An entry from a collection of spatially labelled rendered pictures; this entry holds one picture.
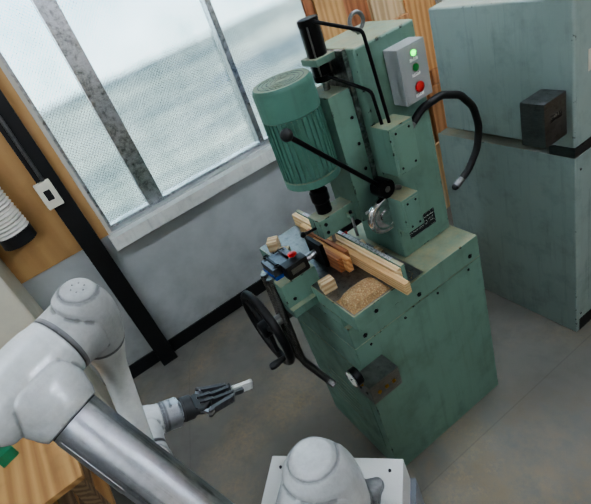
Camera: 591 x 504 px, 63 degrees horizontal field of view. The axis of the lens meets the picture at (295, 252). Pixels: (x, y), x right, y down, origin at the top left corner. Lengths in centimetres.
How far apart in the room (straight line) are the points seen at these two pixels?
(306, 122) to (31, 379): 90
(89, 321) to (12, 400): 18
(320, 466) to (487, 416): 128
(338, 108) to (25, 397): 104
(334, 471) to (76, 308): 59
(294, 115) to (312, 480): 89
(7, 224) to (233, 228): 119
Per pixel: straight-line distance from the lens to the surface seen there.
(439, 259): 168
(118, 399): 126
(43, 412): 96
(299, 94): 134
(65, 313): 99
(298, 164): 141
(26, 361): 97
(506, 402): 227
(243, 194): 291
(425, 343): 180
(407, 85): 146
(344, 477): 108
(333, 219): 156
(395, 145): 143
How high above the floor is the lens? 183
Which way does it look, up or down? 32 degrees down
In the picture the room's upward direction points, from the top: 22 degrees counter-clockwise
